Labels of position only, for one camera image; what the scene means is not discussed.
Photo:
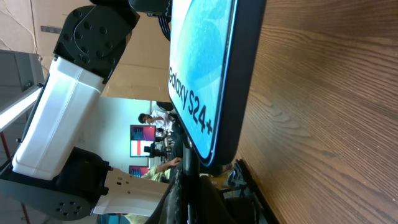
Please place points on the red and white monitor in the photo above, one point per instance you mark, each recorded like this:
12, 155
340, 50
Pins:
141, 139

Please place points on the person in white shirt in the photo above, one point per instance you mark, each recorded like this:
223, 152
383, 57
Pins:
161, 120

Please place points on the person in yellow shirt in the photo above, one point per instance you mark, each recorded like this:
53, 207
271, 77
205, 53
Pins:
162, 173

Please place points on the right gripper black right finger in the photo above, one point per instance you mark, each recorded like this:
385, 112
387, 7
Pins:
213, 209

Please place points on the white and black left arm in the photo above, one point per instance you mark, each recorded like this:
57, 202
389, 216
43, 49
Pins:
48, 172

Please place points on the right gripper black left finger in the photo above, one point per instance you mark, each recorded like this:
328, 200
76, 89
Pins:
173, 206

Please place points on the black Samsung Galaxy smartphone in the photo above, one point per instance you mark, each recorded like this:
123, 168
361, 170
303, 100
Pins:
212, 53

